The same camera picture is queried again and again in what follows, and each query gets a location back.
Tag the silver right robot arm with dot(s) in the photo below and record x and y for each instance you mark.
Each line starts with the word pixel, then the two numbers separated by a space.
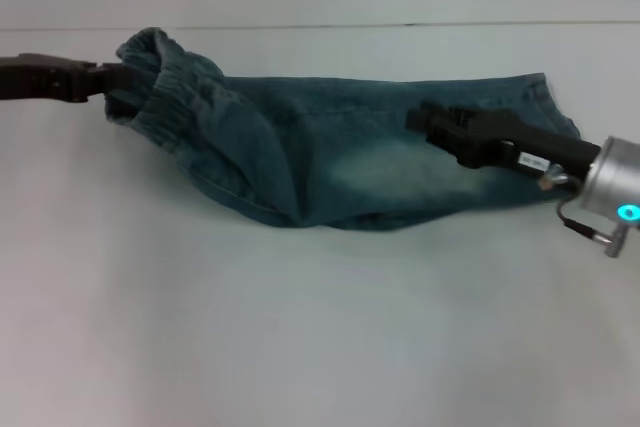
pixel 612 182

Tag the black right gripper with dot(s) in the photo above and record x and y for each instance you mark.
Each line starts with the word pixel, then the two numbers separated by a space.
pixel 520 144

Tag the blue denim shorts with embroidery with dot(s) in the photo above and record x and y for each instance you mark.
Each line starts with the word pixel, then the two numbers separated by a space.
pixel 310 157

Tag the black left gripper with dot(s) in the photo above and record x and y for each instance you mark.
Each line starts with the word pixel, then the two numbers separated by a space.
pixel 40 79

